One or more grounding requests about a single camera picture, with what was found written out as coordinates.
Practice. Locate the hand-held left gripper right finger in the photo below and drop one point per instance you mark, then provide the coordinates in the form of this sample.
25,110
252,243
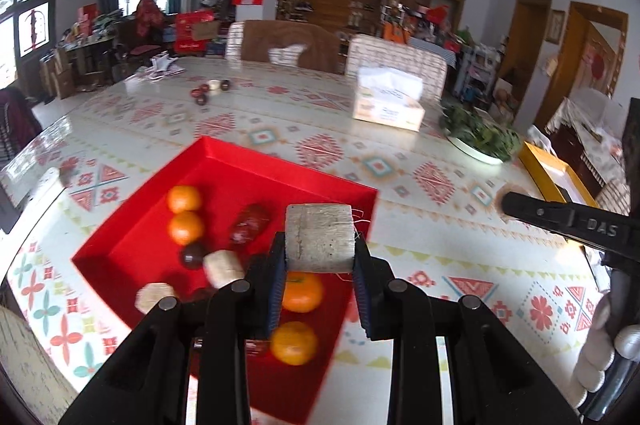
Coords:
362,295

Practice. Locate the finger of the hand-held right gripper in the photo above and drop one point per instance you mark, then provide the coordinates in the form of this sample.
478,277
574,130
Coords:
560,217

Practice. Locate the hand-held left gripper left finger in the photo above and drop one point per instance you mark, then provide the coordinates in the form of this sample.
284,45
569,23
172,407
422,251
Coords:
274,285

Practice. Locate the small orange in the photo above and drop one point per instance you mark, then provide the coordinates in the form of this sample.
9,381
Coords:
184,199
294,344
302,292
186,228

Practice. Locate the beige cylinder block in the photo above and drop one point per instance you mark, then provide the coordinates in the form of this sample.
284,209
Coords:
152,297
222,268

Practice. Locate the wrinkled red date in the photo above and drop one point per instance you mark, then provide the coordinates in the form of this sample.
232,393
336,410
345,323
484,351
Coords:
250,223

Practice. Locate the large beige block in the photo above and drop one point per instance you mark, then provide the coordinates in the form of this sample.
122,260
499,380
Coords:
320,237

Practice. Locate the dark round fruit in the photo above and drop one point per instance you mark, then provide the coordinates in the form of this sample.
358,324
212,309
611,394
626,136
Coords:
201,294
193,256

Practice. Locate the red cardboard box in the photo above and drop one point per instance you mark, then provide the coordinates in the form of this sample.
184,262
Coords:
145,230

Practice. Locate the person's right hand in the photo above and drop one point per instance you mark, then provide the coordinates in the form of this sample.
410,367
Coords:
597,345

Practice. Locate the yellow box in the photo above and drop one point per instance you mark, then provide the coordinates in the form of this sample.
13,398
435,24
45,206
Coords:
542,165

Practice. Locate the patterned tablecloth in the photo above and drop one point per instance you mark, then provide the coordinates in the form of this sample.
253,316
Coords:
450,225

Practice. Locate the green plant in white dish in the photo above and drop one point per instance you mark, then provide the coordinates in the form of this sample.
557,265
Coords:
477,135

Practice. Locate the white tissue box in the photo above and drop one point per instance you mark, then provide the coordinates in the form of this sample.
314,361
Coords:
387,100

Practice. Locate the small dark fruit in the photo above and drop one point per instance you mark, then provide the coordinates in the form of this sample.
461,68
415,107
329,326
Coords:
202,100
226,85

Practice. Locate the small white block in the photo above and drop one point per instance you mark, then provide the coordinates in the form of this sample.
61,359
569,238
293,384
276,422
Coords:
215,88

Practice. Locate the white patterned chair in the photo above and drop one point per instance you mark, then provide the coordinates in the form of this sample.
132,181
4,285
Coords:
395,55

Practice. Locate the white face masks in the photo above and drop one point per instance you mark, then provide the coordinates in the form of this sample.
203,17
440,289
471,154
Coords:
162,66

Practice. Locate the brown covered chair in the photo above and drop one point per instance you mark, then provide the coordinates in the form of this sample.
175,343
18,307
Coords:
300,37

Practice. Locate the white power strip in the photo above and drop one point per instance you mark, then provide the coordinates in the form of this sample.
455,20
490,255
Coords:
42,192

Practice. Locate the red gift box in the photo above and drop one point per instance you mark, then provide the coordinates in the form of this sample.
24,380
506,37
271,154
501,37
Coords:
192,32

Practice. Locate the red garment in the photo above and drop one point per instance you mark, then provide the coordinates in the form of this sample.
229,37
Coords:
148,16

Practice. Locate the brown cardboard box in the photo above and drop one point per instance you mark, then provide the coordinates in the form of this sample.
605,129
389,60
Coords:
59,77

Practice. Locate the framed wall picture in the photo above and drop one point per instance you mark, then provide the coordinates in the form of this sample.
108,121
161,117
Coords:
555,26

